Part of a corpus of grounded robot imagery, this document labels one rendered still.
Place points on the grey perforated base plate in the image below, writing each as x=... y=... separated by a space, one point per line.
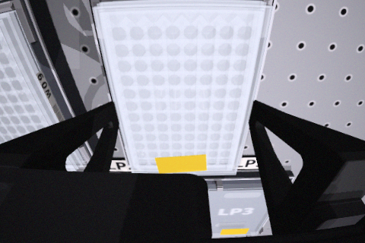
x=314 y=67

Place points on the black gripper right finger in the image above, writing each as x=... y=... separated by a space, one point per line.
x=333 y=166

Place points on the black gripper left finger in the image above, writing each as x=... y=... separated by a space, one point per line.
x=49 y=147

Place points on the dark grey rectangular pad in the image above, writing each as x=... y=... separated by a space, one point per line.
x=239 y=178

